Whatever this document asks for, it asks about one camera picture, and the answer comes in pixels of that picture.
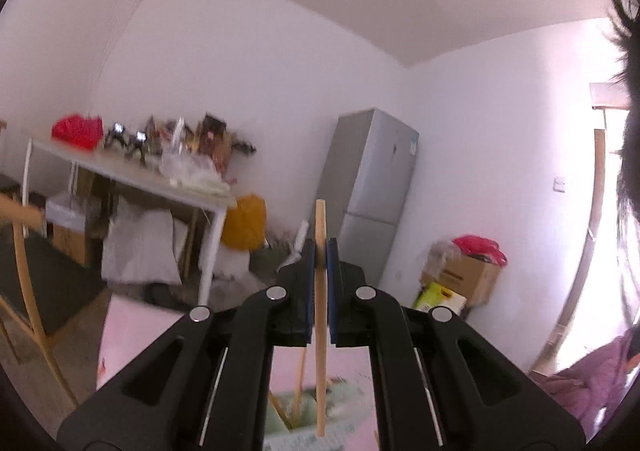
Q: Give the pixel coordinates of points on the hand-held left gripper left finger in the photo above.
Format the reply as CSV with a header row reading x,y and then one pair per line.
x,y
310,291

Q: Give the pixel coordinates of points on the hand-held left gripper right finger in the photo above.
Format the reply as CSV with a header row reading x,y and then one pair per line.
x,y
332,291

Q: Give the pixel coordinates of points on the single light wooden chopstick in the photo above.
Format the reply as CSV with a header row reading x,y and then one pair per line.
x,y
320,231

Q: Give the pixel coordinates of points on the pile of wooden chopsticks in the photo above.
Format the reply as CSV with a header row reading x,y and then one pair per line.
x,y
301,381

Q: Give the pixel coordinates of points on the mint green utensil holder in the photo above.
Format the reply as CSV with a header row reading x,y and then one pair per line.
x,y
345,411

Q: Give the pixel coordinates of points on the grey-green sack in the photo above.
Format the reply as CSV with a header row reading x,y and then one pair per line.
x,y
270,258

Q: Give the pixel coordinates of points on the yellow plastic bag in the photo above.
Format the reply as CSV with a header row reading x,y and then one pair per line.
x,y
245,221

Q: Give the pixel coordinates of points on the white and yellow rice bag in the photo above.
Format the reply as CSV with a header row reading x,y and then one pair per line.
x,y
440,298

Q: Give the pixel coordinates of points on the clear plastic wrap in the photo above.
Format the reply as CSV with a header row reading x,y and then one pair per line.
x,y
440,253

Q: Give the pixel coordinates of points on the grey refrigerator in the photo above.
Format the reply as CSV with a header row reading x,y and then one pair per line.
x,y
370,171

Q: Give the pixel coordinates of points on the large cardboard box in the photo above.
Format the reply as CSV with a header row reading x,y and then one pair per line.
x,y
470,281

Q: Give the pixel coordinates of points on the red plastic bag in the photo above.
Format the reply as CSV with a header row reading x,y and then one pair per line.
x,y
480,248
77,131

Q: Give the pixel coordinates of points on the white plastic bag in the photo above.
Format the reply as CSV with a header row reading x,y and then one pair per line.
x,y
195,171

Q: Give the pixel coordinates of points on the white woven sack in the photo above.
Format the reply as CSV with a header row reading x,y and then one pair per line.
x,y
140,246

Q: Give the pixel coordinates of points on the heap of small boxes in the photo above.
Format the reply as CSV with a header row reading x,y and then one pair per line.
x,y
210,136

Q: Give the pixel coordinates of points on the white framed side table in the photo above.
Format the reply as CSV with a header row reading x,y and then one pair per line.
x,y
130,171

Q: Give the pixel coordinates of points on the black electronic device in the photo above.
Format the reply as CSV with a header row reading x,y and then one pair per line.
x,y
114,136
136,146

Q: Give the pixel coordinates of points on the brown carton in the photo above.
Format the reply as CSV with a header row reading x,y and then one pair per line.
x,y
70,243

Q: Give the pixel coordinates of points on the plastic-wrapped flat box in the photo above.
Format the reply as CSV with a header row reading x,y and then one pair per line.
x,y
67,213

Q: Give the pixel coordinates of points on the wooden chair with dark seat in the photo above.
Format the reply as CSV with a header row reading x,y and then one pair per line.
x,y
50,291

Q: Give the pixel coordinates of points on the purple padded clothing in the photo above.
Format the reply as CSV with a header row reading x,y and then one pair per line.
x,y
600,371

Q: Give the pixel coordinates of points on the person's head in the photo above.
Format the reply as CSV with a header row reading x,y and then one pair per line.
x,y
632,131

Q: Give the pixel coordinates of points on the white wall switch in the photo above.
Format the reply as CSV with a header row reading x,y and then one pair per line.
x,y
560,184

